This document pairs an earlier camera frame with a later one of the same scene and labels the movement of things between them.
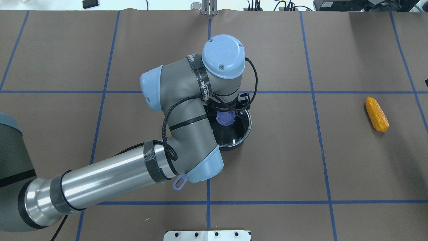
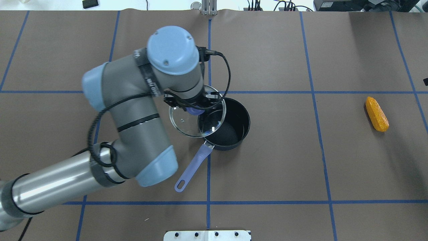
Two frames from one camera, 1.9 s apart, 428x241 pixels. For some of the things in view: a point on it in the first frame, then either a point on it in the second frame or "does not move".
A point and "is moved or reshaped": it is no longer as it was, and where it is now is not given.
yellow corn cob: (377, 114) does not move
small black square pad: (89, 3) does not move
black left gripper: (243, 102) → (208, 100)
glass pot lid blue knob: (225, 118) is moved or reshaped
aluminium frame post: (209, 7) does not move
